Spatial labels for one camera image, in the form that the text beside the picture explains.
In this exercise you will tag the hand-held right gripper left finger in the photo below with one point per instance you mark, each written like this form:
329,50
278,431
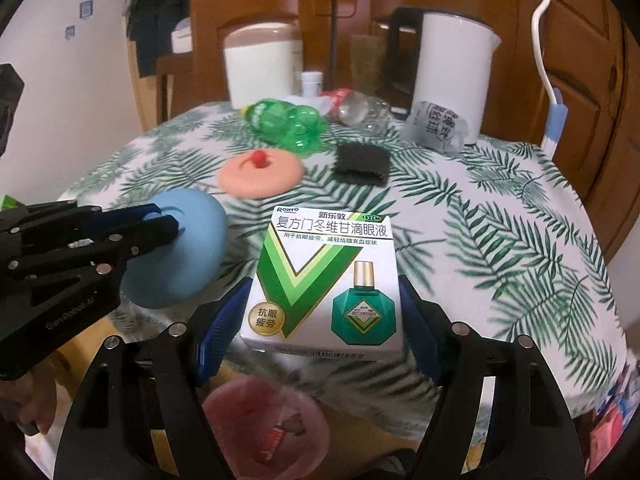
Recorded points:
220,332

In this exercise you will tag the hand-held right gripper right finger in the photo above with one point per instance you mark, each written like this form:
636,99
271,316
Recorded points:
417,332

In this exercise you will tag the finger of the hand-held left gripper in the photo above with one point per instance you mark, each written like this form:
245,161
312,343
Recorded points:
155,237
147,210

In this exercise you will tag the blue round silicone lid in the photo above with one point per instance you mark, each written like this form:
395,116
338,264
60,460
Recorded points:
190,260

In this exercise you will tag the pink trash bin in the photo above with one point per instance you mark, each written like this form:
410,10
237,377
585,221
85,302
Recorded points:
235,410

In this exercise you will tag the white green eye drop box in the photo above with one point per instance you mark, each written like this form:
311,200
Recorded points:
320,280

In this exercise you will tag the pink lid with red knob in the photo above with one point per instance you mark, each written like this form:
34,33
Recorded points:
272,177

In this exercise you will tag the crushed green plastic bottle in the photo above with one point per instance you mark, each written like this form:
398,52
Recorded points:
285,122

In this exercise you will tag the black sponge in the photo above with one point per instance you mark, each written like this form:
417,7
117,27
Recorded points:
361,165

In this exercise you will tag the translucent plastic packet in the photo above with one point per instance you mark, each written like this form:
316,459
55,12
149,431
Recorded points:
435,125

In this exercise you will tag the clear bottle with red label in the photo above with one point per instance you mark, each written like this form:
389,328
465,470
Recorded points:
360,107

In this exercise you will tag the person's left forearm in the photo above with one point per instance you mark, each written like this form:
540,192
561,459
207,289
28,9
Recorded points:
27,402

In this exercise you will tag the wooden chair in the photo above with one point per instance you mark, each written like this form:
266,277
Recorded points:
167,90

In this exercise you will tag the leaf printed tablecloth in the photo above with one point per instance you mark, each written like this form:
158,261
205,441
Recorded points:
500,240

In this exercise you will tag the dark hanging clothes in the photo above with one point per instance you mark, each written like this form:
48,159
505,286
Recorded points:
150,40

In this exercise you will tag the white storage box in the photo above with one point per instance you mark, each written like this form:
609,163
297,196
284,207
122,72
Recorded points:
182,35

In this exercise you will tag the white container with beige lid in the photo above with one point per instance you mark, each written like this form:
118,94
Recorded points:
260,70

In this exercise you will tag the small white bottle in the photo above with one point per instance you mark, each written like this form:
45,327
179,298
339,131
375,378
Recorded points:
311,84

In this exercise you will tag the clear glass vase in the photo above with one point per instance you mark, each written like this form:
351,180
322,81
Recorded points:
367,62

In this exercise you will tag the white electric kettle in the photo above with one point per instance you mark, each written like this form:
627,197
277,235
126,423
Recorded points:
450,60

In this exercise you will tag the brown wooden wardrobe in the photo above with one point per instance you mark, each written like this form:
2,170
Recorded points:
580,60

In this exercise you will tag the blue wall sticker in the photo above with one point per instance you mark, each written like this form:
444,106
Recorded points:
70,32
86,10

